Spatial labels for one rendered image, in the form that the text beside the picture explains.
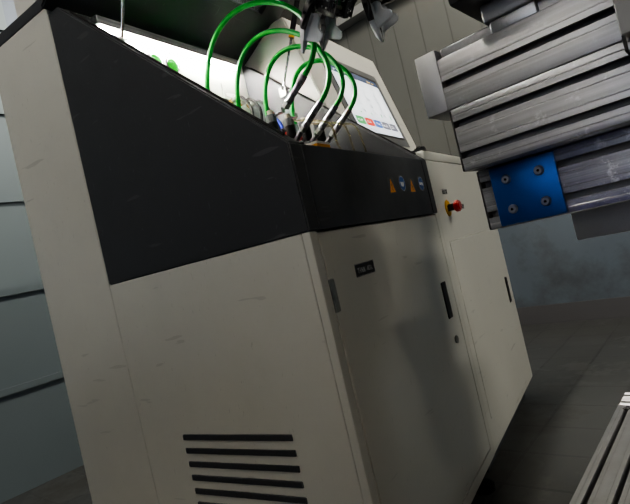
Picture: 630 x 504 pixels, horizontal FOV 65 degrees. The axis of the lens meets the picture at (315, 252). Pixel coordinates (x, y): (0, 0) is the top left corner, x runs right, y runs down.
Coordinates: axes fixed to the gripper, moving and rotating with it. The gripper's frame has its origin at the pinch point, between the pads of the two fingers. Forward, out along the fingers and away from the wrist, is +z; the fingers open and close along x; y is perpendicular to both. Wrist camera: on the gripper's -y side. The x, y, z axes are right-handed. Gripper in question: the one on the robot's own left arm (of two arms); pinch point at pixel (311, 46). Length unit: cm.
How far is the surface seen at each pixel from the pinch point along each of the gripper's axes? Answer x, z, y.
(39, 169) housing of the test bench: -50, 40, -40
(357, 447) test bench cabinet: -50, 42, 64
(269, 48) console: 31, 16, -40
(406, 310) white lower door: -16, 40, 52
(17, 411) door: -55, 190, -86
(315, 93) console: 28.9, 22.6, -16.5
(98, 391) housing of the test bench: -62, 79, 2
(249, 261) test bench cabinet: -46, 26, 29
